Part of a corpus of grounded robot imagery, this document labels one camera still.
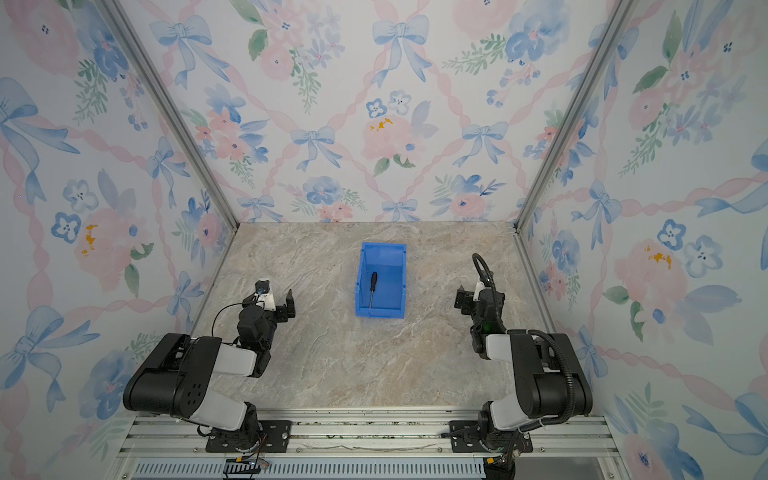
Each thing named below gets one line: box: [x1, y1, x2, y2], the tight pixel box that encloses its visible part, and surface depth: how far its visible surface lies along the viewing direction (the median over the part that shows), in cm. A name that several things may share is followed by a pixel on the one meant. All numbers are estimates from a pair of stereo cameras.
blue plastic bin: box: [356, 242, 407, 319], surface depth 105 cm
